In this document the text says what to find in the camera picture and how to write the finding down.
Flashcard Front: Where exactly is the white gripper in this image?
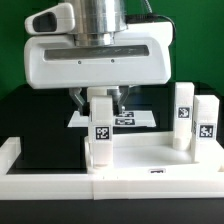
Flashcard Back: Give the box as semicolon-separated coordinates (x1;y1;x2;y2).
24;22;173;116

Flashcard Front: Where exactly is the white desk top tray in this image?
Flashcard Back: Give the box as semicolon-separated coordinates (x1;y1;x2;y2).
84;132;224;175

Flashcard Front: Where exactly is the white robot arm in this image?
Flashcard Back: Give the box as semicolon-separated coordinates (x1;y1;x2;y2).
24;0;176;112

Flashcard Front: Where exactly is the fiducial marker sheet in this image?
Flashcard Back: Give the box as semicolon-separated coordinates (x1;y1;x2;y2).
68;110;156;127

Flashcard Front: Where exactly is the white U-shaped obstacle fence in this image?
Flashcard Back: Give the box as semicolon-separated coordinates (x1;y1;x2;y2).
0;137;224;200

